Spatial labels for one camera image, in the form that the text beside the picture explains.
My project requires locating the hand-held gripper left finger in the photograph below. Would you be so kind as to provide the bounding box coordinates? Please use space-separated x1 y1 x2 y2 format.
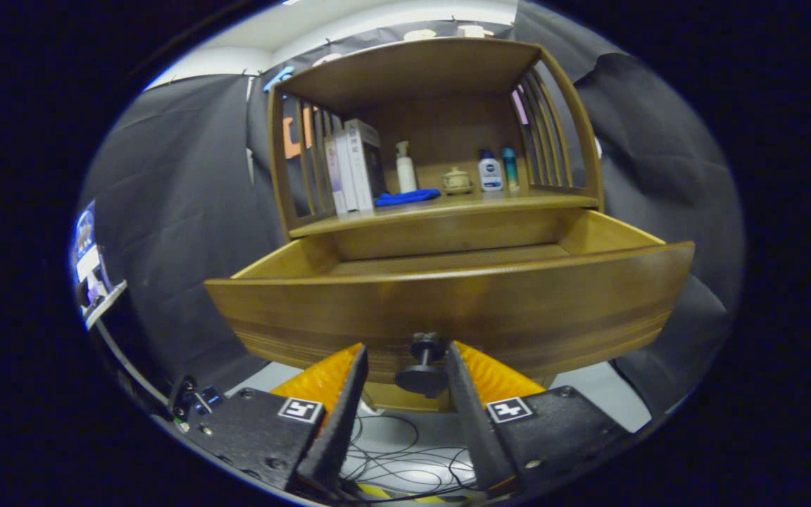
191 343 370 494

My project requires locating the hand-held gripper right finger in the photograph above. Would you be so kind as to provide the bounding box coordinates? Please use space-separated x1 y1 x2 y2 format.
446 341 631 494

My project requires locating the black drawer knob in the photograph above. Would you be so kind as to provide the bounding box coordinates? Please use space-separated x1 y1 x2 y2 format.
395 332 452 399

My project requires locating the wooden drawer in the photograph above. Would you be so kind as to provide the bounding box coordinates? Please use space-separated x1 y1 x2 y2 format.
203 209 696 384

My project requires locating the wooden countertop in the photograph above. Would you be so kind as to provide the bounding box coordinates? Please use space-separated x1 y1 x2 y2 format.
289 189 600 238

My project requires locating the wooden cabinet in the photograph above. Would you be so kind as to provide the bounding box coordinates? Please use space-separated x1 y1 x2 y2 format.
265 37 605 413

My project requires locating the blue cloth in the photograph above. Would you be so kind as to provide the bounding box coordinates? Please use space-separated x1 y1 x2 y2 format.
375 187 443 208

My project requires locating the ceramic lidded teacup with saucer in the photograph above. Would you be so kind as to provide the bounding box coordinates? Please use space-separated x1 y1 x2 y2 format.
442 166 475 195

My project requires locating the purple and white book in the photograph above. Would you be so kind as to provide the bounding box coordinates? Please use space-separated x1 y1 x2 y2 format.
324 134 348 215

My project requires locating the white lotion bottle blue cap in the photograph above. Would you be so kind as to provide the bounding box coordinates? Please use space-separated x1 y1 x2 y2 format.
477 149 504 192

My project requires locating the white pump bottle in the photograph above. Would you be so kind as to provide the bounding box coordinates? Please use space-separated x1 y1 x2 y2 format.
395 141 418 194

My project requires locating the teal bottle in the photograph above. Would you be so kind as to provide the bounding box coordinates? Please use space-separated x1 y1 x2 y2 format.
501 146 520 191

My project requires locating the grey book with portrait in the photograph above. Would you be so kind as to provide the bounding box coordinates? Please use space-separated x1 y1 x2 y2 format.
344 118 389 211

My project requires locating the tangle of thin cables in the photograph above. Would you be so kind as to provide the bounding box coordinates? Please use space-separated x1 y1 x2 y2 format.
339 412 484 502

